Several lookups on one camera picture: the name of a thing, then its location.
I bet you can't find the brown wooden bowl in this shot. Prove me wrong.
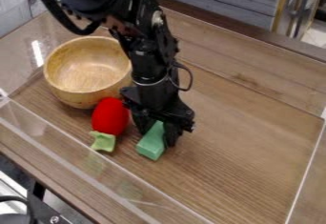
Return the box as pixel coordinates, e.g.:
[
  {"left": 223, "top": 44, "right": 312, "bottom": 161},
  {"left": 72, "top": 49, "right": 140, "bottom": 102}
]
[{"left": 42, "top": 36, "right": 131, "bottom": 109}]

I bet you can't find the gold metal chair frame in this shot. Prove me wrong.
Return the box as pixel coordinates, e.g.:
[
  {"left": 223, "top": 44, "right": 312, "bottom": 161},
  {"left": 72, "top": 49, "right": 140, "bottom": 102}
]
[{"left": 271, "top": 0, "right": 320, "bottom": 40}]

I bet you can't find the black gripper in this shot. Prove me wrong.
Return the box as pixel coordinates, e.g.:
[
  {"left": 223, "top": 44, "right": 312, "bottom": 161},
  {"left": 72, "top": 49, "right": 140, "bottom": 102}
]
[{"left": 120, "top": 87, "right": 195, "bottom": 148}]

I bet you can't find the black cable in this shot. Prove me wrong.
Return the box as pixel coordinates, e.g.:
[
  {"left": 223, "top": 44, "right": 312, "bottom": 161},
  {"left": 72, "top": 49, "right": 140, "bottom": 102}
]
[{"left": 0, "top": 195, "right": 34, "bottom": 224}]

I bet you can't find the red plush strawberry toy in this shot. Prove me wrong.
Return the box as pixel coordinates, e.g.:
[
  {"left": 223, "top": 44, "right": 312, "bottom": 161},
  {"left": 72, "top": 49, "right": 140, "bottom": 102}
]
[{"left": 89, "top": 97, "right": 129, "bottom": 153}]

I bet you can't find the green rectangular stick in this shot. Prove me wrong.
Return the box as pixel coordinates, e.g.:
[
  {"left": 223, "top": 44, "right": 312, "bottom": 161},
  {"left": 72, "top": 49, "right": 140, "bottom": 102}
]
[{"left": 136, "top": 121, "right": 165, "bottom": 161}]

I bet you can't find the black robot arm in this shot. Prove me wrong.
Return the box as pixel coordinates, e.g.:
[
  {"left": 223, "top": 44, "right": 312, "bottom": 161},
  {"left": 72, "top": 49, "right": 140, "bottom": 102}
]
[{"left": 41, "top": 0, "right": 195, "bottom": 147}]

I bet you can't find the black table leg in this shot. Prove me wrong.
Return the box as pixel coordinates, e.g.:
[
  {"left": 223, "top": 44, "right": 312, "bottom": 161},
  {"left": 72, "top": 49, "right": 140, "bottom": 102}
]
[{"left": 26, "top": 180, "right": 45, "bottom": 216}]

